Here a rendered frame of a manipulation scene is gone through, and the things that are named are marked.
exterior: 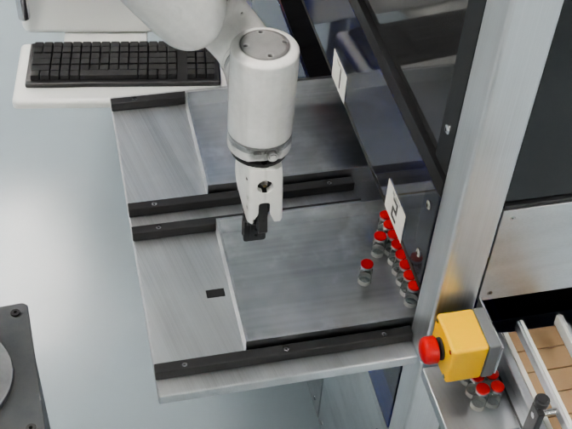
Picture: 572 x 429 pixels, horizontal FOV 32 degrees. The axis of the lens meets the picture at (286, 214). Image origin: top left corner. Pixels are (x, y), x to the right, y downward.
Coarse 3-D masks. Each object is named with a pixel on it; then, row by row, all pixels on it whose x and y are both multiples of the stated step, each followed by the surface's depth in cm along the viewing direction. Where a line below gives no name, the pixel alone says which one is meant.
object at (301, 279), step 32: (224, 224) 169; (288, 224) 173; (320, 224) 173; (352, 224) 174; (224, 256) 164; (256, 256) 167; (288, 256) 168; (320, 256) 168; (352, 256) 169; (384, 256) 169; (256, 288) 163; (288, 288) 163; (320, 288) 163; (352, 288) 164; (384, 288) 164; (256, 320) 158; (288, 320) 158; (320, 320) 159; (352, 320) 159; (384, 320) 155
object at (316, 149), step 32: (192, 96) 192; (224, 96) 194; (320, 96) 198; (192, 128) 186; (224, 128) 190; (320, 128) 191; (352, 128) 191; (224, 160) 183; (288, 160) 184; (320, 160) 185; (352, 160) 185
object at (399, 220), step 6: (390, 180) 157; (390, 186) 158; (390, 192) 158; (390, 198) 158; (396, 198) 155; (390, 204) 159; (390, 210) 159; (402, 210) 153; (390, 216) 160; (402, 216) 154; (396, 222) 157; (402, 222) 154; (396, 228) 157; (402, 228) 154; (402, 234) 155
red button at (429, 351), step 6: (426, 336) 141; (432, 336) 141; (420, 342) 141; (426, 342) 140; (432, 342) 140; (420, 348) 141; (426, 348) 140; (432, 348) 140; (438, 348) 140; (420, 354) 142; (426, 354) 140; (432, 354) 140; (438, 354) 140; (426, 360) 140; (432, 360) 140; (438, 360) 140
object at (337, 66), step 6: (336, 54) 180; (336, 60) 180; (336, 66) 181; (336, 72) 181; (342, 72) 177; (336, 78) 182; (342, 78) 178; (336, 84) 182; (342, 84) 178; (342, 90) 179; (342, 96) 179
